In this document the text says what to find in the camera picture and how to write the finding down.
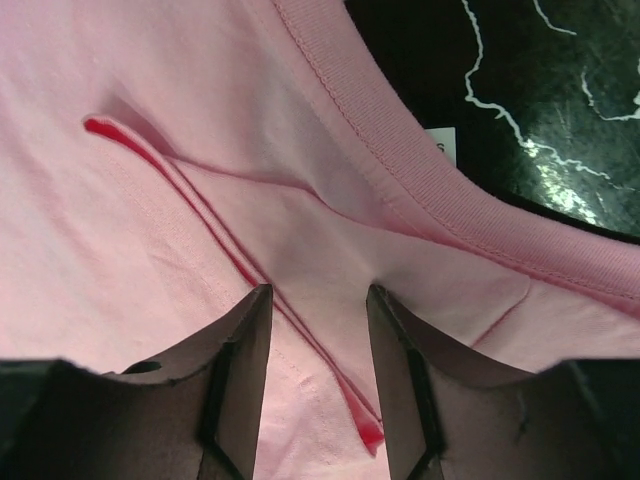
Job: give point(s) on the black marble pattern mat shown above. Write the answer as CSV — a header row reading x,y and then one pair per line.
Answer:
x,y
543,97

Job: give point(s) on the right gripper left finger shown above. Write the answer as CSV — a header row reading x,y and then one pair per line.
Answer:
x,y
190,412

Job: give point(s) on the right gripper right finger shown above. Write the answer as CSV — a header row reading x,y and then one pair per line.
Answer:
x,y
450,412

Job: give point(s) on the pink t shirt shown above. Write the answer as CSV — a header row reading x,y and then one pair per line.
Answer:
x,y
159,159

